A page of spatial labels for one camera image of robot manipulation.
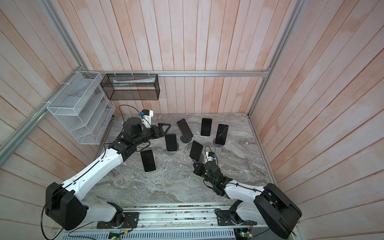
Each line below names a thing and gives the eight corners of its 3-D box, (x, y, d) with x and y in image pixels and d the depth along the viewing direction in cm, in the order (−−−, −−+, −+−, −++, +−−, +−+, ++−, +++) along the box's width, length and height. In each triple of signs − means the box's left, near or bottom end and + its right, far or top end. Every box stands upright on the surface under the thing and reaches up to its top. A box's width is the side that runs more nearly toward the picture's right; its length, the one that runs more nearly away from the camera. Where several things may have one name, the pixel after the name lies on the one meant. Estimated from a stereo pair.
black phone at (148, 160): (146, 172, 91) (141, 165, 83) (144, 159, 97) (140, 151, 89) (156, 170, 92) (153, 162, 84) (154, 157, 98) (151, 148, 90)
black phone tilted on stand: (184, 144, 105) (184, 132, 95) (176, 133, 111) (175, 121, 101) (192, 140, 108) (192, 128, 97) (184, 130, 114) (183, 118, 103)
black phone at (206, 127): (200, 137, 109) (202, 124, 98) (200, 131, 113) (201, 118, 102) (210, 137, 109) (212, 124, 98) (209, 131, 113) (211, 118, 102)
